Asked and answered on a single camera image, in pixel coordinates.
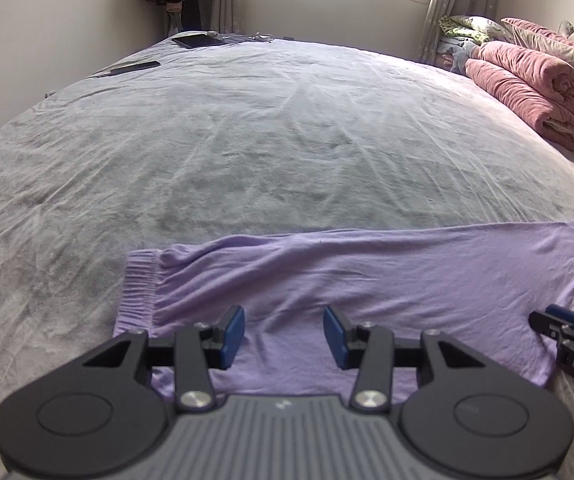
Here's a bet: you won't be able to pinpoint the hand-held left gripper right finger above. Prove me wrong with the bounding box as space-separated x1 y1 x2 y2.
322 305 488 413

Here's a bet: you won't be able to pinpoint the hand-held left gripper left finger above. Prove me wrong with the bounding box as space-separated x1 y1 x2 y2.
82 305 246 413

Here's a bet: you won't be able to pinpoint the purple pants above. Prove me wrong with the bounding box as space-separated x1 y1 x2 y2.
113 220 574 406

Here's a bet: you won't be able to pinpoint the grey bed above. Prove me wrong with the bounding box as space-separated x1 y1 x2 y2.
0 35 574 480

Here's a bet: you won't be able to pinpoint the pink folded quilt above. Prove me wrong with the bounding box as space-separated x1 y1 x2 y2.
465 41 574 158

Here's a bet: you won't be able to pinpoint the pink pillow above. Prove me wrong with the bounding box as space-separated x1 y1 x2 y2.
501 17 574 86

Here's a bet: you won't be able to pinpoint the black phone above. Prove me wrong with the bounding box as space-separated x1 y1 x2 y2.
110 61 161 76

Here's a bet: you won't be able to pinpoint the grey blue cloth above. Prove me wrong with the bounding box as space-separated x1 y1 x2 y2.
437 35 480 73

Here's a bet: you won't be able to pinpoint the tablet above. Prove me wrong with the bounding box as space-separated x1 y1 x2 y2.
172 34 224 50

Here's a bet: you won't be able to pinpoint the green floral pillow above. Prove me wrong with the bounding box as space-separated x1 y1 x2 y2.
439 15 510 43

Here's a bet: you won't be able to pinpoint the white cable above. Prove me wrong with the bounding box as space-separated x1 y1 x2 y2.
207 31 295 43

